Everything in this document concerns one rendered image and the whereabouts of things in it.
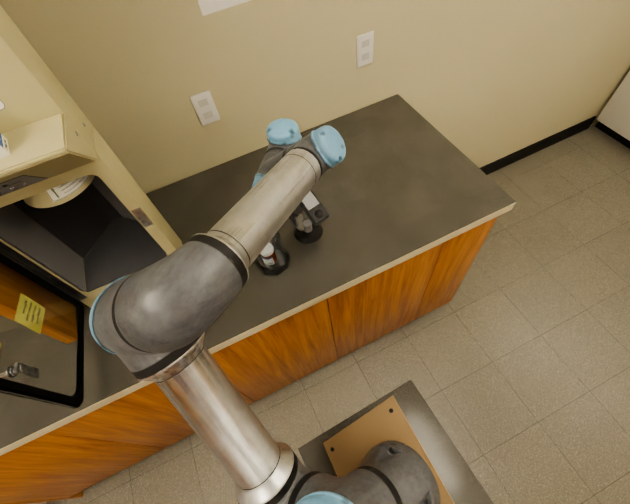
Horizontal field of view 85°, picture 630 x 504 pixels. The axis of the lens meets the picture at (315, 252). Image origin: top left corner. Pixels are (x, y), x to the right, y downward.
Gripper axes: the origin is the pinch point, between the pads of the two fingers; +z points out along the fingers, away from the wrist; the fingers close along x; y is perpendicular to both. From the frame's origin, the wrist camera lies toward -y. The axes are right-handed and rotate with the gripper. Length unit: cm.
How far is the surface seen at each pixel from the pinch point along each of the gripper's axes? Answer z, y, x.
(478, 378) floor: 102, -66, -40
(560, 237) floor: 102, -49, -144
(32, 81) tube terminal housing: -55, 21, 35
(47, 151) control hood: -49, 11, 40
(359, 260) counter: 8.2, -16.1, -6.4
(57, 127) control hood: -49, 17, 37
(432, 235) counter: 8.3, -25.3, -29.1
